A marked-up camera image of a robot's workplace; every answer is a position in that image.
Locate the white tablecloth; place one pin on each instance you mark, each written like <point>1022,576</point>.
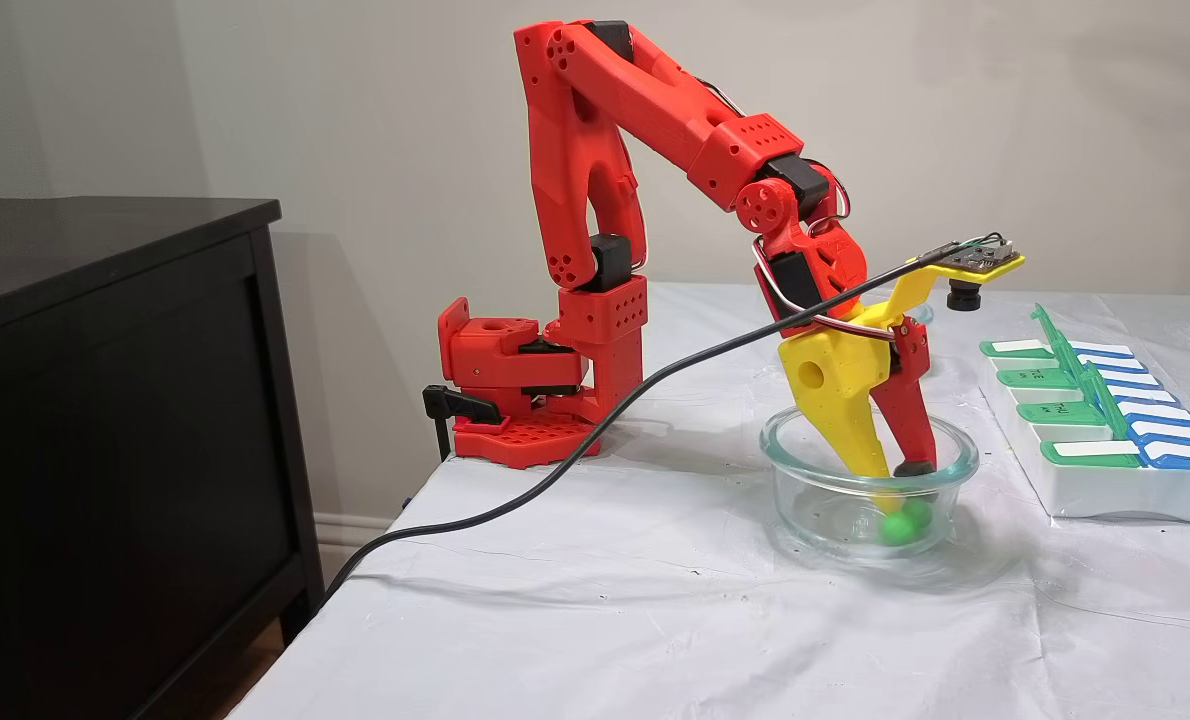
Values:
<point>605,620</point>

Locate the black camera board yellow holder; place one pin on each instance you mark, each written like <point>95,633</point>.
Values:
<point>980,260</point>

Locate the black wooden cabinet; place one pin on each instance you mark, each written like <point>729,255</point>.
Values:
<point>105,450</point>

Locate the green ball pill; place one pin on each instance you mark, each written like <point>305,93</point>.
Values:
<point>919,511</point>
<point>895,530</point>

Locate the black table clamp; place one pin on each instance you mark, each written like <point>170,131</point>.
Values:
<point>455,402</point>

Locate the weekly pill organizer box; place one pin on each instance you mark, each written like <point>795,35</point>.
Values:
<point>1105,490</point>

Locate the glass bowl with teal rim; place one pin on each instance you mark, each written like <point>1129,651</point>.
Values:
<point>805,520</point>
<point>925,313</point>

